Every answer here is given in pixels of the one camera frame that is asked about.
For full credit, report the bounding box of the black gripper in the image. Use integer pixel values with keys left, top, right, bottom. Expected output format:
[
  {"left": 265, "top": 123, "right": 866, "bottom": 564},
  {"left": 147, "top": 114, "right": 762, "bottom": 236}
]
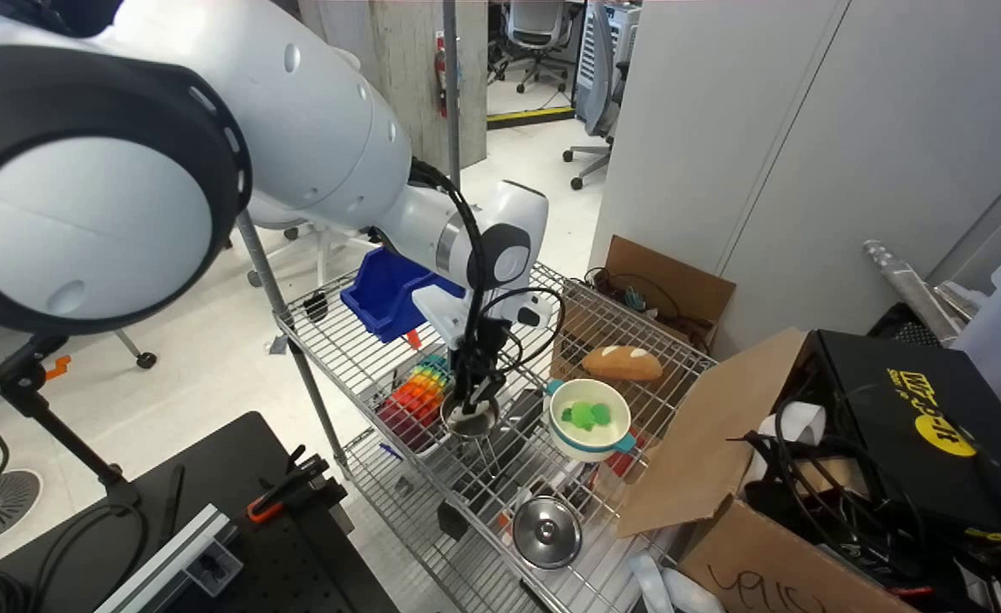
[{"left": 451, "top": 321, "right": 520, "bottom": 423}]

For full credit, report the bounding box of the small steel cup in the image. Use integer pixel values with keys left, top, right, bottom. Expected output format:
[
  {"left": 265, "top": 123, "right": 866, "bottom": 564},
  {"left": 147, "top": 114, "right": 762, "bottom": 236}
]
[{"left": 442, "top": 400, "right": 503, "bottom": 442}]

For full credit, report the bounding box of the green plastic toy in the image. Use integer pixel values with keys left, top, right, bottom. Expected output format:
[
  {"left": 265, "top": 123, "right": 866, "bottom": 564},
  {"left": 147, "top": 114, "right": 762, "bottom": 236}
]
[{"left": 558, "top": 398, "right": 616, "bottom": 438}]

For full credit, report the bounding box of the blue plastic storage bin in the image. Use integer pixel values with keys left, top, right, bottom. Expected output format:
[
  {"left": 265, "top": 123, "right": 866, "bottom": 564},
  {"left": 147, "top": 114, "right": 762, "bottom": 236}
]
[{"left": 338, "top": 245, "right": 470, "bottom": 348}]

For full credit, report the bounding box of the toy bread loaf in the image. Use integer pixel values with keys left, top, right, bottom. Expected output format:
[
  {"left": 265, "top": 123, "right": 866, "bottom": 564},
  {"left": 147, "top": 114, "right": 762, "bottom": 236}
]
[{"left": 575, "top": 341, "right": 668, "bottom": 388}]

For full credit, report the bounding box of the orange black clamp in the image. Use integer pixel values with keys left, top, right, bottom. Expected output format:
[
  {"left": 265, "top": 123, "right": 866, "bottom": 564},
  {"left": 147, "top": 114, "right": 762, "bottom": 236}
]
[{"left": 242, "top": 442, "right": 352, "bottom": 528}]

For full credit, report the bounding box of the grey metal rack pole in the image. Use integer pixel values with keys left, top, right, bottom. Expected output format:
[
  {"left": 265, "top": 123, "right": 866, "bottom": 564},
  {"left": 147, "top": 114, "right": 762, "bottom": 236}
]
[
  {"left": 440, "top": 0, "right": 467, "bottom": 192},
  {"left": 233, "top": 215, "right": 352, "bottom": 471}
]

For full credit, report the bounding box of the small open cardboard box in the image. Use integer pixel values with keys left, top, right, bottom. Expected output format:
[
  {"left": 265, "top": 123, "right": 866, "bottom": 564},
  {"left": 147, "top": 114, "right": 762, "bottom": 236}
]
[{"left": 586, "top": 231, "right": 739, "bottom": 355}]

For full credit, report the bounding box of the large open cardboard box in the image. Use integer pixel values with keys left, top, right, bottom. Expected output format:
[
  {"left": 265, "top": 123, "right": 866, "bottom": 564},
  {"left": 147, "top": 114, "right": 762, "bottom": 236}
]
[{"left": 613, "top": 325, "right": 923, "bottom": 613}]

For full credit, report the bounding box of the white plastic bag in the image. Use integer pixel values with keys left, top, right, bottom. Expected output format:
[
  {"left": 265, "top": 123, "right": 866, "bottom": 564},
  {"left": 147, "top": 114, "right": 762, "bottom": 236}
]
[{"left": 616, "top": 554, "right": 700, "bottom": 613}]

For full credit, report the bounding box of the black breadboard table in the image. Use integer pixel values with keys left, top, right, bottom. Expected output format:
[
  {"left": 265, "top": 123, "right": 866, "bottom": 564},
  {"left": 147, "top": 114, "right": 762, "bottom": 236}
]
[{"left": 0, "top": 408, "right": 402, "bottom": 613}]

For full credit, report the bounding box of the aluminium extrusion bar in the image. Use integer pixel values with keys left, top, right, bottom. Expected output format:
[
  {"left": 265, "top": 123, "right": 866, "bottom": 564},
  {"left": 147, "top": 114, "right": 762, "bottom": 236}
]
[{"left": 95, "top": 504, "right": 242, "bottom": 613}]

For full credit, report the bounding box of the blue-grey office chair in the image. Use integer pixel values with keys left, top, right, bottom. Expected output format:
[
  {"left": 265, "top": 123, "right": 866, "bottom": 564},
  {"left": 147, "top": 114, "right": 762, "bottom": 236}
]
[{"left": 562, "top": 0, "right": 646, "bottom": 194}]

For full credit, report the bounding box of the grey office chair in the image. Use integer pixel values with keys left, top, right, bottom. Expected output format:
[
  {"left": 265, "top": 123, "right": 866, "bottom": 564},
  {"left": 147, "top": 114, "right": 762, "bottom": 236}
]
[{"left": 499, "top": 0, "right": 579, "bottom": 95}]

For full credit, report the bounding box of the black bag yellow logo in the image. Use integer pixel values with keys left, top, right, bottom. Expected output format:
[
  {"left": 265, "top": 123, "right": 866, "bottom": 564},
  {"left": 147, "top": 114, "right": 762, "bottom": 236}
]
[{"left": 799, "top": 325, "right": 1001, "bottom": 557}]

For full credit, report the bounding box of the metal wire rack shelf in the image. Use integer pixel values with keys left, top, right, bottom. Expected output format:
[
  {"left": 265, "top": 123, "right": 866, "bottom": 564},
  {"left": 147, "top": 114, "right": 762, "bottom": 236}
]
[{"left": 272, "top": 251, "right": 719, "bottom": 613}]

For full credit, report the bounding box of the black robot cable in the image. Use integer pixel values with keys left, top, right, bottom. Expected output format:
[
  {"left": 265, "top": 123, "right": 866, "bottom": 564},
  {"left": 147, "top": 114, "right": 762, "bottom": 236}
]
[{"left": 408, "top": 155, "right": 572, "bottom": 415}]

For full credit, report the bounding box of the yellow floor cable cover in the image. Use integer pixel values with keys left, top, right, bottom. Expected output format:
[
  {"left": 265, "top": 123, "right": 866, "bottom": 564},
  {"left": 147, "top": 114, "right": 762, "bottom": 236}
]
[{"left": 483, "top": 103, "right": 579, "bottom": 128}]

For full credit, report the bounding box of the tangle of black cables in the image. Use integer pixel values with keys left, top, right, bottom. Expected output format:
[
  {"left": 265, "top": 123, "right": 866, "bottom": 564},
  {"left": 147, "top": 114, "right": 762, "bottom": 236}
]
[{"left": 744, "top": 396, "right": 980, "bottom": 597}]

